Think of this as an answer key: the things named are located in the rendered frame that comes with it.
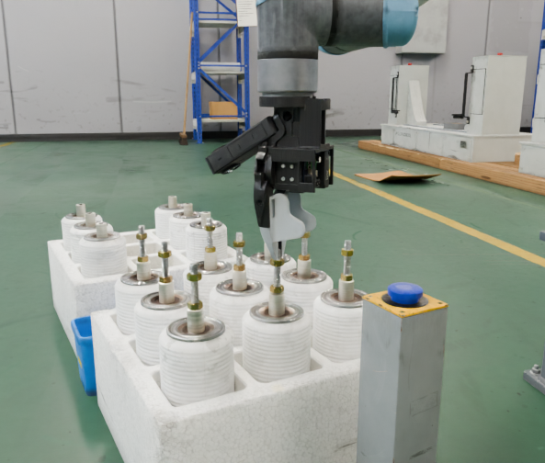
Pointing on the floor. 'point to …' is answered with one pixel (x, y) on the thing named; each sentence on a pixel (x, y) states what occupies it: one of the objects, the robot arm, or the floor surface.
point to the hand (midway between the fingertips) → (273, 248)
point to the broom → (187, 89)
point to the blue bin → (84, 343)
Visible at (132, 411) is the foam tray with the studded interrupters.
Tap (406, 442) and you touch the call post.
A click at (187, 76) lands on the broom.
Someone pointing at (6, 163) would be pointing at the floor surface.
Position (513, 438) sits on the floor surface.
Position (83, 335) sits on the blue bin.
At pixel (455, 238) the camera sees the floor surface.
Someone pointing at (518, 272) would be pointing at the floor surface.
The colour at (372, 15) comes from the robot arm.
